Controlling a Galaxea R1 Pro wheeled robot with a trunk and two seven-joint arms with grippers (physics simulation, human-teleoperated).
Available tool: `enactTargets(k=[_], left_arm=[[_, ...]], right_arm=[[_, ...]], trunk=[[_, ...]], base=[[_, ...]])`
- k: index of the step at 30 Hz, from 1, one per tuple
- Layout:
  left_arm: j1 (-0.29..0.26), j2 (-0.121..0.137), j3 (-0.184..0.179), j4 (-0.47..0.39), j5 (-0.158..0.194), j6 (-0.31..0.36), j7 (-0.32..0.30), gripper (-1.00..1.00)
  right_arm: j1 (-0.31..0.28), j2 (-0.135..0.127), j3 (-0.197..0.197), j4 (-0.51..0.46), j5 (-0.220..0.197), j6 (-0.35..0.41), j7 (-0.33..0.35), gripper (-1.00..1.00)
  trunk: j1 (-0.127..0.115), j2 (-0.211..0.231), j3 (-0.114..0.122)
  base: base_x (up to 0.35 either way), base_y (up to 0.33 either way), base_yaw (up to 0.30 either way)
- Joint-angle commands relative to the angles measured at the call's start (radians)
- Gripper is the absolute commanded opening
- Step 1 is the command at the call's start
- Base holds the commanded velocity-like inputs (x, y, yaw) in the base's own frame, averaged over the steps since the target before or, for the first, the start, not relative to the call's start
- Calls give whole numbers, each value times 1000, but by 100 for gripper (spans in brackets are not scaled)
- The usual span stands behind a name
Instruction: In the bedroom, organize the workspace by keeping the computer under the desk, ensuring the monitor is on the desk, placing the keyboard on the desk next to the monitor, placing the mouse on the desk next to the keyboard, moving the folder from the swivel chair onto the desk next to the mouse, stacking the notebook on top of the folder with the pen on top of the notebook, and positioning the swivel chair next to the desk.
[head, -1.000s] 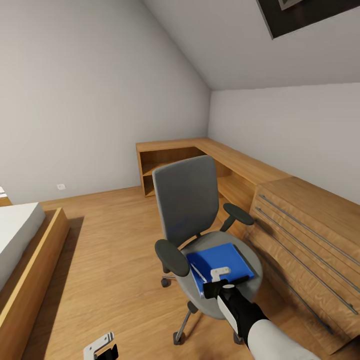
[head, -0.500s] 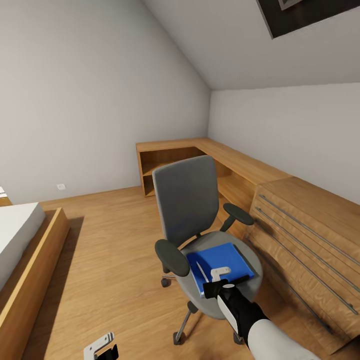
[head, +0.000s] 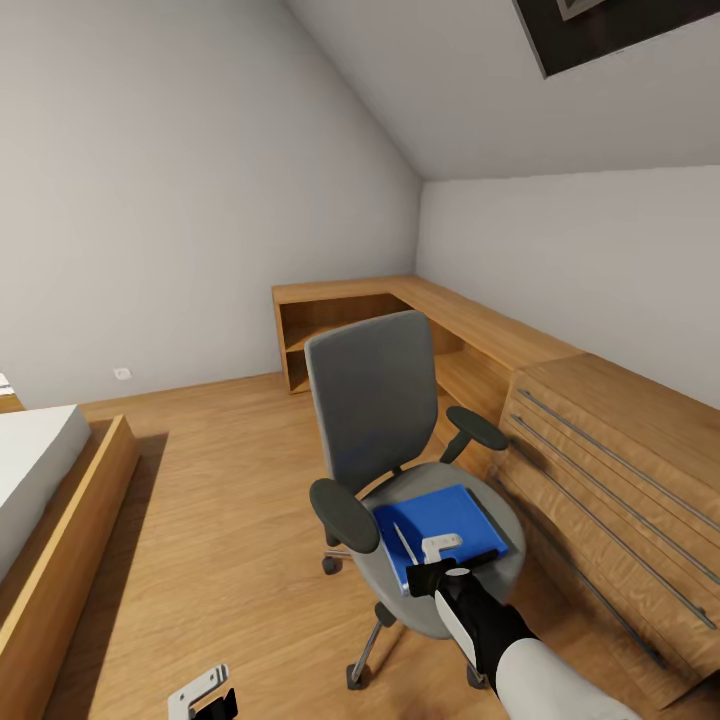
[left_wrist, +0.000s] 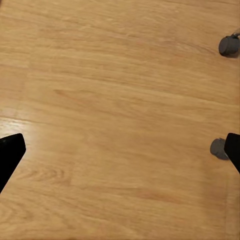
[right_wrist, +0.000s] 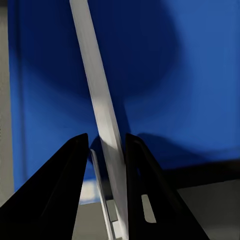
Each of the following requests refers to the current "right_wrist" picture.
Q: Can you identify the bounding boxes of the pen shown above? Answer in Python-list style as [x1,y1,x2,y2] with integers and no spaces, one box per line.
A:
[69,0,129,240]

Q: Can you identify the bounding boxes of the folder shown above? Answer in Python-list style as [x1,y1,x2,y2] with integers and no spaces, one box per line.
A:
[7,0,240,205]

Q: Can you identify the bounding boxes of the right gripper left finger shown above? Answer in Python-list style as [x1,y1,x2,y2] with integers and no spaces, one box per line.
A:
[0,133,89,240]

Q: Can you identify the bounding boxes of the swivel chair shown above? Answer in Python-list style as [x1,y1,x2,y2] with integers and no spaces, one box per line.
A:
[0,0,240,240]

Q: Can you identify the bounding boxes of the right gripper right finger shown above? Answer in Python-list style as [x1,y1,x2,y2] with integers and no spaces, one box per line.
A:
[125,133,210,240]

